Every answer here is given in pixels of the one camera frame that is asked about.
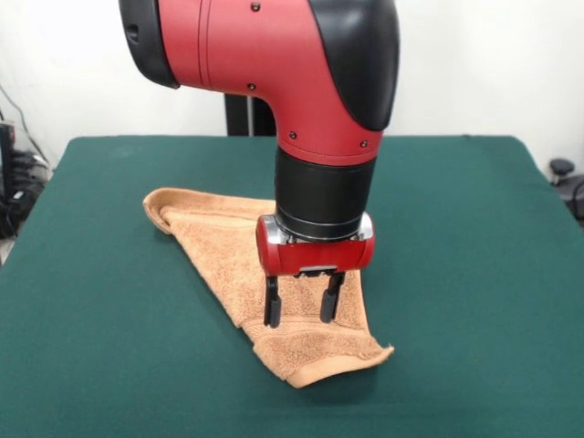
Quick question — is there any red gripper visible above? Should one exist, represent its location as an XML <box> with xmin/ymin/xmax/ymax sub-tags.
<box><xmin>255</xmin><ymin>213</ymin><xmax>378</xmax><ymax>329</ymax></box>

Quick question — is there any tan terry towel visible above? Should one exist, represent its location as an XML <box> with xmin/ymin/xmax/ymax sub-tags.
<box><xmin>142</xmin><ymin>186</ymin><xmax>395</xmax><ymax>390</ymax></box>

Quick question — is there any dark green table cloth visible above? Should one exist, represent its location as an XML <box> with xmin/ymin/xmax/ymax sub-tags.
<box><xmin>0</xmin><ymin>134</ymin><xmax>584</xmax><ymax>438</ymax></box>

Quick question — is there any black equipment pile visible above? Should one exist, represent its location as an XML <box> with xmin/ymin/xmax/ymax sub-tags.
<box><xmin>0</xmin><ymin>120</ymin><xmax>52</xmax><ymax>242</ymax></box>

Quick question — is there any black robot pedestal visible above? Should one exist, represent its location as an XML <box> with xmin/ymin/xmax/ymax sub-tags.
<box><xmin>224</xmin><ymin>90</ymin><xmax>279</xmax><ymax>138</ymax></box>

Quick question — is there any grey cable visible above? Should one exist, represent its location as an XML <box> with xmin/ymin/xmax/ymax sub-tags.
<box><xmin>0</xmin><ymin>84</ymin><xmax>50</xmax><ymax>162</ymax></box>

